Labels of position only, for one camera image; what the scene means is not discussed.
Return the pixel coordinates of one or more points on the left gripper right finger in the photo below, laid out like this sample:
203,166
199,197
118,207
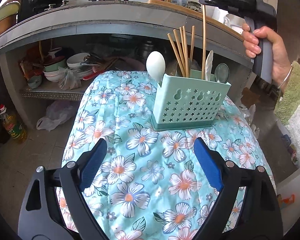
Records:
205,158

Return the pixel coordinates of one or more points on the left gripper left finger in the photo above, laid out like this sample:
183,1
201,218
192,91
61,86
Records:
89,163

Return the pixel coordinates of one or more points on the wooden chopstick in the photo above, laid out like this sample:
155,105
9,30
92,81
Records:
176,55
193,30
185,52
204,41

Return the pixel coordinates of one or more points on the white ceramic soup spoon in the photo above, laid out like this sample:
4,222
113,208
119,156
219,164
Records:
208,65

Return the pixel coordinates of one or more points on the large metal spoon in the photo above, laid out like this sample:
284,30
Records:
222,73

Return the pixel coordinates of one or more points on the green sleeved right forearm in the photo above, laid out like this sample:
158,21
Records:
289,100

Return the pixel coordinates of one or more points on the person's right hand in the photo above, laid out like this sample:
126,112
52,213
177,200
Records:
268,51

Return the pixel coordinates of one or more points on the white plastic bag on floor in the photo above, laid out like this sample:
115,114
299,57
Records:
57,113

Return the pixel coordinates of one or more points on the floral quilted table cover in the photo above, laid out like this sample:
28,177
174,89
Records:
150,184

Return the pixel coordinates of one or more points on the mint green utensil holder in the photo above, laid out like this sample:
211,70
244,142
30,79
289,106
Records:
187,102

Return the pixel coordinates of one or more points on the cooking oil bottle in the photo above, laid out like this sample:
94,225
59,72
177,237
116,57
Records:
12,124

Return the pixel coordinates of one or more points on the stack of bowls on shelf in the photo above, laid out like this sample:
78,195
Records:
59,59

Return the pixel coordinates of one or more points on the gas stove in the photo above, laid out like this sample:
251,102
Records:
28,10

